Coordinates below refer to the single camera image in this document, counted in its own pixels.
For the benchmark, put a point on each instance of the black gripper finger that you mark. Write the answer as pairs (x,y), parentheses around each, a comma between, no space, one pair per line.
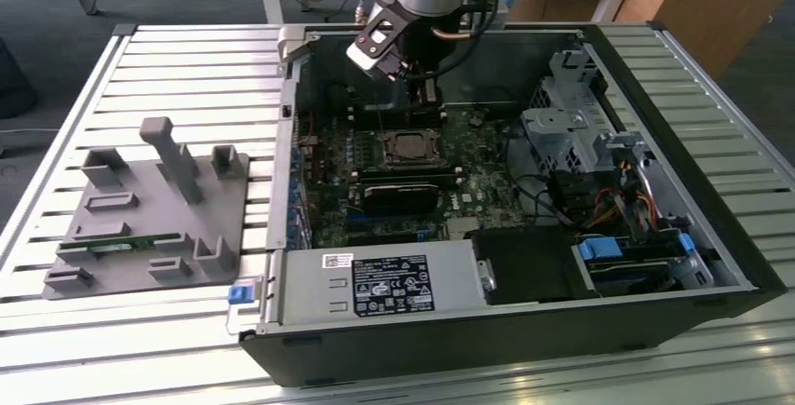
(436,98)

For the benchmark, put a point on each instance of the metal locking lever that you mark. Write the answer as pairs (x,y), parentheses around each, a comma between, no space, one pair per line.
(377,120)
(409,158)

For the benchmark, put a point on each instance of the black RAM slot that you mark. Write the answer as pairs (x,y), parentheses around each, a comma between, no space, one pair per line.
(367,125)
(367,115)

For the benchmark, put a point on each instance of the CPU socket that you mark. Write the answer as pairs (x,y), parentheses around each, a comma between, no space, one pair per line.
(388,162)

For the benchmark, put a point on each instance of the black installed RAM stick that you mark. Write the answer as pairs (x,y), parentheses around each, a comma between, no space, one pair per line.
(403,172)

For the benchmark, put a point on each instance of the green motherboard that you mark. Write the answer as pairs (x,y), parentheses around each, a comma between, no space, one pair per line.
(484,181)

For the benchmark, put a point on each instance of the grey metal drive cage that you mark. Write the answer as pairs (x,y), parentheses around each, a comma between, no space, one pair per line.
(559,125)

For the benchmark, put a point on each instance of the grey case latch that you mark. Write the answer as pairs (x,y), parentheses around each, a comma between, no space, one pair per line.
(292,44)

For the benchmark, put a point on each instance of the silver chipset heatsink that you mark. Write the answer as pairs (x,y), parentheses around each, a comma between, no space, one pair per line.
(463,228)

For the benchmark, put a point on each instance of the black plastic shroud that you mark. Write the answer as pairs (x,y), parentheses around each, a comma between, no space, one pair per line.
(528,265)

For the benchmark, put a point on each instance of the blue disk carrier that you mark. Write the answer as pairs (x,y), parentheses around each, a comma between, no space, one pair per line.
(599,249)

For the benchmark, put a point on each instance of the grey power supply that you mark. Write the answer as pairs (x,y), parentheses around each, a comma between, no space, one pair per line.
(311,284)

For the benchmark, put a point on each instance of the wooden cabinet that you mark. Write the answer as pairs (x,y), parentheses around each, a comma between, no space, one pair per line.
(720,9)

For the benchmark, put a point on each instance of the blue plastic clip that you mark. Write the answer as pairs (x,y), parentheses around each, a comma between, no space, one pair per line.
(685,244)

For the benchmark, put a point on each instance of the blue case latch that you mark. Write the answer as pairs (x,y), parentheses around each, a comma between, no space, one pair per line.
(241,295)

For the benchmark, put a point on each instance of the grey parts rack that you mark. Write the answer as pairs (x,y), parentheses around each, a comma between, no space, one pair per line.
(142,219)

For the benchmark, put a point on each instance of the black PC case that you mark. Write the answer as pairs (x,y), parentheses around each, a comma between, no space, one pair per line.
(435,354)

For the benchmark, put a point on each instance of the green RAM stick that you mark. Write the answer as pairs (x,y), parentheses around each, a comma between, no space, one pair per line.
(149,240)

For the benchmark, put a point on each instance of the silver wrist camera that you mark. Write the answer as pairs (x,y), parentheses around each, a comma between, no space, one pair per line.
(372,42)

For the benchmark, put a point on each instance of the grey plastic bracket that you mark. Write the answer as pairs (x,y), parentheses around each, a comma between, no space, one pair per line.
(624,140)

